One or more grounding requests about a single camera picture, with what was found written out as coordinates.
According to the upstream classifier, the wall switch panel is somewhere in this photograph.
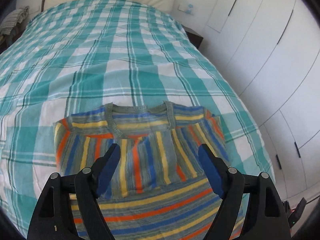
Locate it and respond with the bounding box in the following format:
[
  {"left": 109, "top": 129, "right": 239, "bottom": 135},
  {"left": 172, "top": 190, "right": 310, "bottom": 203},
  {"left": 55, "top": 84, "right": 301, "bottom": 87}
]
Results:
[{"left": 178, "top": 4, "right": 194, "bottom": 14}]

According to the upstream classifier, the white wardrobe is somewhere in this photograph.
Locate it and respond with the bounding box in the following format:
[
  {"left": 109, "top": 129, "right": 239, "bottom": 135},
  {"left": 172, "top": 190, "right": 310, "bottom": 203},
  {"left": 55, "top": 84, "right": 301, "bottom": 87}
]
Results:
[{"left": 200, "top": 0, "right": 320, "bottom": 205}]

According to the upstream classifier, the dark wooden nightstand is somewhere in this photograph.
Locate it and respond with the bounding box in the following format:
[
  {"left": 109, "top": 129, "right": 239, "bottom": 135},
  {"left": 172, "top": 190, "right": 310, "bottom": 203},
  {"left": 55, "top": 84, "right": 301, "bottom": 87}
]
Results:
[{"left": 181, "top": 24, "right": 204, "bottom": 49}]

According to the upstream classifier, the pile of clothes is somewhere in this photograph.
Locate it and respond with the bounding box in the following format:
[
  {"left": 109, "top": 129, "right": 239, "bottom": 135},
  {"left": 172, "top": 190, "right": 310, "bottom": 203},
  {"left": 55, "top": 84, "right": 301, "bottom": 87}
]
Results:
[{"left": 0, "top": 6, "right": 30, "bottom": 37}]

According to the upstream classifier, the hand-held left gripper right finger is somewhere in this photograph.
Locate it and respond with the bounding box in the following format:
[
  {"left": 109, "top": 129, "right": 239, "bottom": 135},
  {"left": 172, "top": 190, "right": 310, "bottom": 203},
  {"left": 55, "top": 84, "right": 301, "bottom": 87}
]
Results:
[{"left": 198, "top": 144, "right": 292, "bottom": 240}]

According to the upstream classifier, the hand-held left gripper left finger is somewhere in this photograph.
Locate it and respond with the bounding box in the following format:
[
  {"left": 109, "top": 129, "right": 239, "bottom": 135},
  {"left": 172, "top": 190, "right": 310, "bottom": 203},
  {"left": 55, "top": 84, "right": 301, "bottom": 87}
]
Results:
[{"left": 27, "top": 143, "right": 121, "bottom": 240}]

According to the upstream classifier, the teal plaid bed blanket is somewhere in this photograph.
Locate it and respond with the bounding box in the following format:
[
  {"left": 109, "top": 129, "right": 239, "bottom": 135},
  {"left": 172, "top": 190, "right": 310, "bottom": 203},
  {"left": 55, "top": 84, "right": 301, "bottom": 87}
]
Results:
[{"left": 0, "top": 0, "right": 275, "bottom": 240}]

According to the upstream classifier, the striped knit sweater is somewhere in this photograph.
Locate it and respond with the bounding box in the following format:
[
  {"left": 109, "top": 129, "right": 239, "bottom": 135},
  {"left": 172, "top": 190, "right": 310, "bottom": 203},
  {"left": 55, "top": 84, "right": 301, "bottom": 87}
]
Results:
[{"left": 54, "top": 101, "right": 247, "bottom": 240}]

